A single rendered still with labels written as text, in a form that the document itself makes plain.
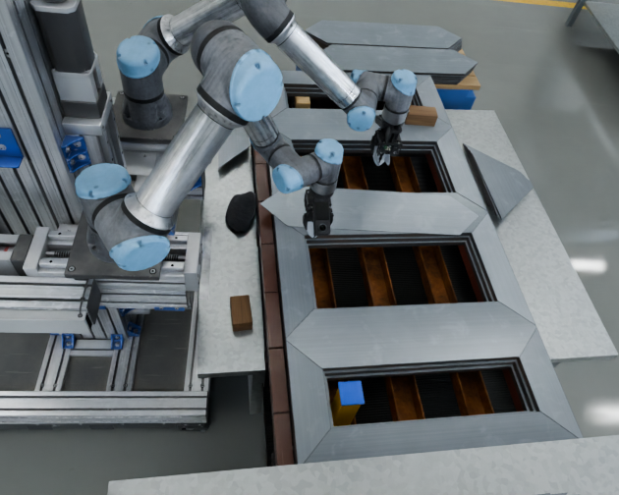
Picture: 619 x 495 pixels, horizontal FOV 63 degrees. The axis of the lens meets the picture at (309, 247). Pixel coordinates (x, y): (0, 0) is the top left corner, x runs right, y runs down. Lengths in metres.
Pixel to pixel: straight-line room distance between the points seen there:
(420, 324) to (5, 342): 1.57
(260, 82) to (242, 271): 0.89
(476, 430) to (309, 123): 1.21
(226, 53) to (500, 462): 0.98
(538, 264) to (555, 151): 1.93
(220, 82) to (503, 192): 1.36
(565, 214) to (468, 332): 1.96
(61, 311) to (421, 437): 0.94
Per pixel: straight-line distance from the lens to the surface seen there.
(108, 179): 1.21
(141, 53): 1.58
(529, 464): 1.25
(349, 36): 2.56
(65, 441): 2.30
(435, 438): 1.38
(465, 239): 1.78
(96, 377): 2.13
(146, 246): 1.10
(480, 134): 2.37
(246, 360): 1.57
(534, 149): 3.75
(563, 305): 1.91
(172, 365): 2.10
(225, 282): 1.71
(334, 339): 1.42
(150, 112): 1.64
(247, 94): 0.97
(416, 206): 1.77
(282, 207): 1.66
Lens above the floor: 2.11
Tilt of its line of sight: 52 degrees down
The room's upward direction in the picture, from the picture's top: 11 degrees clockwise
